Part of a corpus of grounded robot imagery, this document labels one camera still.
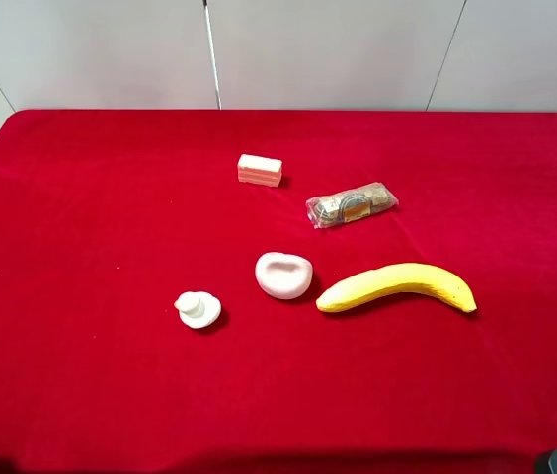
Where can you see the yellow banana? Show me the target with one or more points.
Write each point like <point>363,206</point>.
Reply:
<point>424,279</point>

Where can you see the white bowl shaped object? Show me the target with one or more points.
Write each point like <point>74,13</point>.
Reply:
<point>283,276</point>

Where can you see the wrapped snack bar packet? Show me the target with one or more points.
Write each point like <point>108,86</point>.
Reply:
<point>349,206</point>

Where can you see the layered wafer cake block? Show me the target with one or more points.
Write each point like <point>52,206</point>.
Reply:
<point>259,170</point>

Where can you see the white toy duck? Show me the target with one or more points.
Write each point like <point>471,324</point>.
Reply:
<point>198,309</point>

